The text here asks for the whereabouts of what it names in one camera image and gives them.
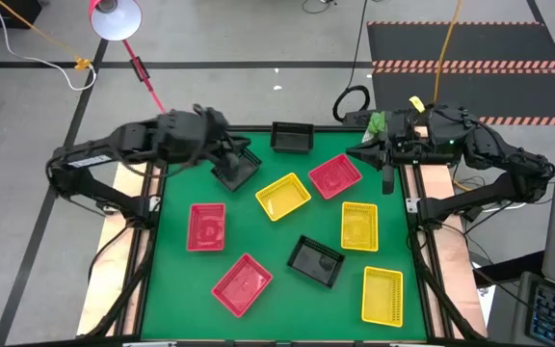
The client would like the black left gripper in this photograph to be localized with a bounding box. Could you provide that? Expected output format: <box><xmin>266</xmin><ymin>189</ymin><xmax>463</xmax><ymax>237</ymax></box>
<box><xmin>193</xmin><ymin>103</ymin><xmax>254</xmax><ymax>183</ymax></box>

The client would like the green table mat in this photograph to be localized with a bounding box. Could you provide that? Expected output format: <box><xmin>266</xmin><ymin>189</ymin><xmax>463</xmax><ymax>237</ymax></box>
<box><xmin>141</xmin><ymin>130</ymin><xmax>428</xmax><ymax>341</ymax></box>

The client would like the red plastic basket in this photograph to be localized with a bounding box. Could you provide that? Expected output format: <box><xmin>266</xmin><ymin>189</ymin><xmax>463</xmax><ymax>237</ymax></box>
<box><xmin>211</xmin><ymin>253</ymin><xmax>275</xmax><ymax>319</ymax></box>
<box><xmin>307</xmin><ymin>153</ymin><xmax>363</xmax><ymax>200</ymax></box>
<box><xmin>186</xmin><ymin>202</ymin><xmax>227</xmax><ymax>253</ymax></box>

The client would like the yellow plastic basket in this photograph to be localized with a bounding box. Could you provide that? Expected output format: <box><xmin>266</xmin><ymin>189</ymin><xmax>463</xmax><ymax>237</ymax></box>
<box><xmin>360</xmin><ymin>265</ymin><xmax>405</xmax><ymax>329</ymax></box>
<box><xmin>340</xmin><ymin>200</ymin><xmax>380</xmax><ymax>254</ymax></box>
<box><xmin>254</xmin><ymin>172</ymin><xmax>312</xmax><ymax>223</ymax></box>

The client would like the black plastic basket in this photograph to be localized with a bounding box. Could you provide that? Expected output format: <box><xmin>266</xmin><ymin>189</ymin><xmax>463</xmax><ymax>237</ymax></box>
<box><xmin>210</xmin><ymin>147</ymin><xmax>263</xmax><ymax>193</ymax></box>
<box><xmin>270</xmin><ymin>121</ymin><xmax>315</xmax><ymax>154</ymax></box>
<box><xmin>286</xmin><ymin>234</ymin><xmax>346</xmax><ymax>289</ymax></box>

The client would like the black perforated computer case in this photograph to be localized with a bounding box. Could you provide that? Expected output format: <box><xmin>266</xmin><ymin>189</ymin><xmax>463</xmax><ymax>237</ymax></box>
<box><xmin>342</xmin><ymin>109</ymin><xmax>380</xmax><ymax>129</ymax></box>

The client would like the orange cable with yellow connector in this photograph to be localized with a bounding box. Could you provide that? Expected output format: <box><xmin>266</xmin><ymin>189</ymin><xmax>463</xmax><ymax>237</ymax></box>
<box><xmin>0</xmin><ymin>0</ymin><xmax>93</xmax><ymax>71</ymax></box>

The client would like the potted green succulent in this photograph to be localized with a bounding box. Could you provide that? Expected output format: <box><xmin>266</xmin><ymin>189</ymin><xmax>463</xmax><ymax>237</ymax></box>
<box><xmin>361</xmin><ymin>110</ymin><xmax>387</xmax><ymax>145</ymax></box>

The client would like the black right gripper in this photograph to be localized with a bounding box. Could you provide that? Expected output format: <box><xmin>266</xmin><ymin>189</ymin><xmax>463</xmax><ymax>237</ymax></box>
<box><xmin>346</xmin><ymin>109</ymin><xmax>434</xmax><ymax>196</ymax></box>

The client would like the white floor cable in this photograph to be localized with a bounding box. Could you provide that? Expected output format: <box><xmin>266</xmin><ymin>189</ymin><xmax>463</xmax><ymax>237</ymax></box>
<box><xmin>0</xmin><ymin>0</ymin><xmax>98</xmax><ymax>93</ymax></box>

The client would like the light wooden side board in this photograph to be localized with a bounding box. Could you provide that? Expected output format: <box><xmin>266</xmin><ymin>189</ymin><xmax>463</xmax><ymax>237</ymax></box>
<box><xmin>75</xmin><ymin>163</ymin><xmax>163</xmax><ymax>337</ymax></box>
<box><xmin>414</xmin><ymin>125</ymin><xmax>489</xmax><ymax>338</ymax></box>

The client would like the black mat with striped edges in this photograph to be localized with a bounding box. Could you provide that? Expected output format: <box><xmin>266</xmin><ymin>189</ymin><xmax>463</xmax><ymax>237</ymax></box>
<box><xmin>366</xmin><ymin>20</ymin><xmax>555</xmax><ymax>68</ymax></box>
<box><xmin>371</xmin><ymin>67</ymin><xmax>555</xmax><ymax>127</ymax></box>

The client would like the black looped cable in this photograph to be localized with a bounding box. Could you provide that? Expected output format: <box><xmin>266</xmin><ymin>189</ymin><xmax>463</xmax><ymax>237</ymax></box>
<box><xmin>332</xmin><ymin>0</ymin><xmax>371</xmax><ymax>123</ymax></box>

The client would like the thin black cable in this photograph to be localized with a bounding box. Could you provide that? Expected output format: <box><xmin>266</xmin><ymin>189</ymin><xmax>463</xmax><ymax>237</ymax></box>
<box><xmin>301</xmin><ymin>0</ymin><xmax>339</xmax><ymax>14</ymax></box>

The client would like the black cabinet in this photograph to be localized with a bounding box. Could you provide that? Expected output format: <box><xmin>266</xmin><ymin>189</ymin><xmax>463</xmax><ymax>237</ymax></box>
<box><xmin>0</xmin><ymin>0</ymin><xmax>42</xmax><ymax>29</ymax></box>

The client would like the red desk lamp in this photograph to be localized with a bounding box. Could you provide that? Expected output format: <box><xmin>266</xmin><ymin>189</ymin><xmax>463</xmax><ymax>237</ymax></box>
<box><xmin>88</xmin><ymin>0</ymin><xmax>168</xmax><ymax>116</ymax></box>

